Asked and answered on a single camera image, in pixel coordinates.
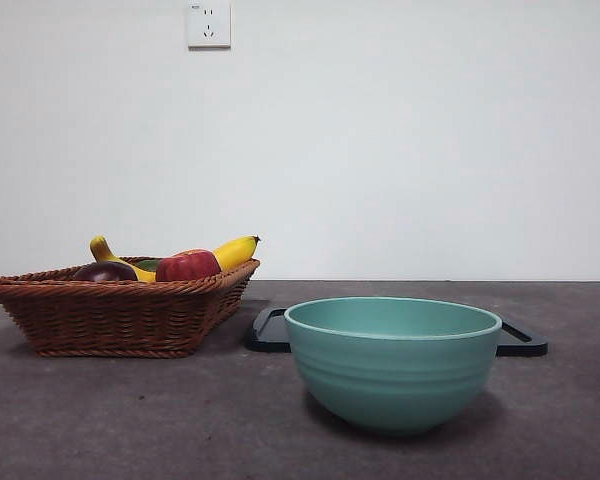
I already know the teal bowl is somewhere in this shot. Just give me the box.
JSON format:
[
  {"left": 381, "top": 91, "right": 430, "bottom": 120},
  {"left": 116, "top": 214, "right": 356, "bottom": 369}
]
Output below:
[{"left": 283, "top": 296, "right": 504, "bottom": 437}]

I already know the dark red plum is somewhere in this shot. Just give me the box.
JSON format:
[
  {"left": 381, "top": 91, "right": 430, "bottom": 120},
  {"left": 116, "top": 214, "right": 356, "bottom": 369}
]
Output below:
[{"left": 71, "top": 260, "right": 141, "bottom": 283}]

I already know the yellow banana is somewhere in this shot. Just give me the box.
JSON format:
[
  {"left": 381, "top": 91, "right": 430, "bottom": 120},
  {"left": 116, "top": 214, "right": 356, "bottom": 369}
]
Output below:
[{"left": 88, "top": 233, "right": 262, "bottom": 284}]

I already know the dark rectangular tray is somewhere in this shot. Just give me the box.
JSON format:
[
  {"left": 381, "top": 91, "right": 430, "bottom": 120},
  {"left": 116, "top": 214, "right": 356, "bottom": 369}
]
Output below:
[{"left": 243, "top": 306, "right": 550, "bottom": 358}]

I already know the red apple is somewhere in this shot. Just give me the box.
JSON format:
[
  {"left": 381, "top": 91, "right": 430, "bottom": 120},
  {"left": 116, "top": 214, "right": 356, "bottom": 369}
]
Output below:
[{"left": 154, "top": 248, "right": 223, "bottom": 283}]

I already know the brown wicker basket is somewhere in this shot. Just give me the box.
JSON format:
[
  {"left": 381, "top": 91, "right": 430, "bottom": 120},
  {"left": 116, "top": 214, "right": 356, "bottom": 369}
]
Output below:
[{"left": 0, "top": 256, "right": 261, "bottom": 359}]

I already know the white wall socket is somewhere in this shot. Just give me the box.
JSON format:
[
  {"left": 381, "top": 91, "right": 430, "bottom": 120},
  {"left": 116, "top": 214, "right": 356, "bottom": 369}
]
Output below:
[{"left": 186, "top": 0, "right": 233, "bottom": 51}]

